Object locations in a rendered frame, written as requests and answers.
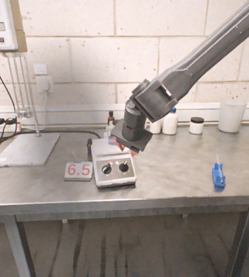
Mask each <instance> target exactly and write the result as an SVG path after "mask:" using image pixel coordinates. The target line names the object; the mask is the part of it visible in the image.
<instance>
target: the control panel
mask: <svg viewBox="0 0 249 277"><path fill-rule="evenodd" d="M125 161H127V165H128V170H127V171H126V172H121V171H120V170H119V168H118V167H119V165H120V164H121V163H124V162H125ZM116 162H118V164H117V163H116ZM109 163H112V164H111V165H110V167H111V172H110V173H109V174H104V173H103V172H102V167H103V166H105V165H107V164H109ZM96 166H97V175H98V181H106V180H111V179H120V178H126V177H134V171H133V165H132V161H131V158H122V159H110V160H100V161H96Z"/></svg>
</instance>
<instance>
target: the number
mask: <svg viewBox="0 0 249 277"><path fill-rule="evenodd" d="M91 169H92V164H80V163H68V166H67V171H66V176H90V175H91Z"/></svg>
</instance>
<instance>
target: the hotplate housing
mask: <svg viewBox="0 0 249 277"><path fill-rule="evenodd" d="M91 149H92V160H93V164H94V175H95V181H96V185H97V188H102V187H110V186H116V185H124V184H133V183H136V180H137V176H136V172H135V169H134V164H133V158H132V157H131V154H130V152H126V153H115V154H109V155H95V154H94V146H93V144H92V145H91ZM122 158H131V161H132V165H133V171H134V177H126V178H120V179H111V180H106V181H98V175H97V166H96V161H100V160H110V159H122Z"/></svg>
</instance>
